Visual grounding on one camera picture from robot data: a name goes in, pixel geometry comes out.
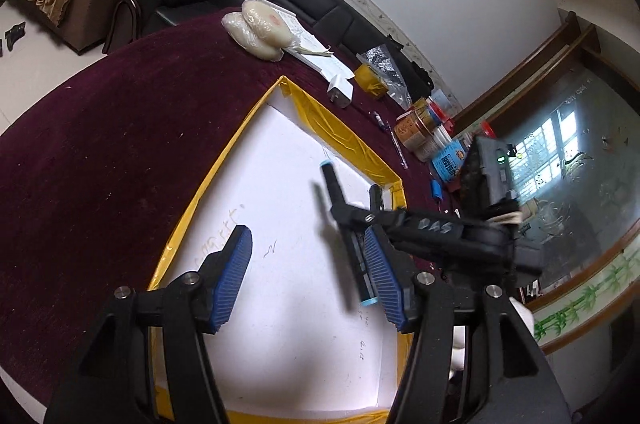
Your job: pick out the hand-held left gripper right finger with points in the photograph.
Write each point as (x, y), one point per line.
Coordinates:
(384, 276)

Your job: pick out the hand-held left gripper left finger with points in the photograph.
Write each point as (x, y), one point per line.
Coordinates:
(231, 276)

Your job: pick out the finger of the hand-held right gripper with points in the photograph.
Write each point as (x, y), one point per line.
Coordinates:
(435, 226)
(360, 269)

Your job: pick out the white power adapter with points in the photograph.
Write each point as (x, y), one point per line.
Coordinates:
(341, 91)

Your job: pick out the person's right hand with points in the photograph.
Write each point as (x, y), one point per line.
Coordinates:
(522, 316)

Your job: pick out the blue labelled tub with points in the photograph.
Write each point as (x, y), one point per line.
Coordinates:
(450, 161)

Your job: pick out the white plastic tub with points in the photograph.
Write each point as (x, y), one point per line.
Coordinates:
(435, 147)

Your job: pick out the red lidded clear container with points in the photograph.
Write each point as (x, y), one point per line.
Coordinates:
(440, 111)

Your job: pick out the white board with yellow tape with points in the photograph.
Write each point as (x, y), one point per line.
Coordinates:
(280, 204)

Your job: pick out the white ballpoint pen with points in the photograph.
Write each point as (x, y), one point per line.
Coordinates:
(395, 144)

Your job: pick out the black bag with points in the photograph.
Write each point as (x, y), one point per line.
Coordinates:
(417, 76)

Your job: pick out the wooden framed glass partition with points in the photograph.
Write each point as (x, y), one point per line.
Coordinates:
(550, 54)

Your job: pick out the yellow tape roll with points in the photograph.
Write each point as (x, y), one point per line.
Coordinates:
(367, 84)

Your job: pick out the silver plastic bag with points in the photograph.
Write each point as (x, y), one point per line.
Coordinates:
(387, 64)

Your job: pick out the burgundy tablecloth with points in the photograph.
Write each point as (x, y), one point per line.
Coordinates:
(125, 129)

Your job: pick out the white paper sheets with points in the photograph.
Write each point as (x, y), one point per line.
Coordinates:
(320, 59)

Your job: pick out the white rice cake packet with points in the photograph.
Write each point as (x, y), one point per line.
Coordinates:
(267, 24)
(247, 38)

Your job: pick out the small black floor item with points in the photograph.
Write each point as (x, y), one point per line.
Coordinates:
(15, 33)

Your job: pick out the dark metal chair frame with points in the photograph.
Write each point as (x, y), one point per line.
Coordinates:
(134, 11)

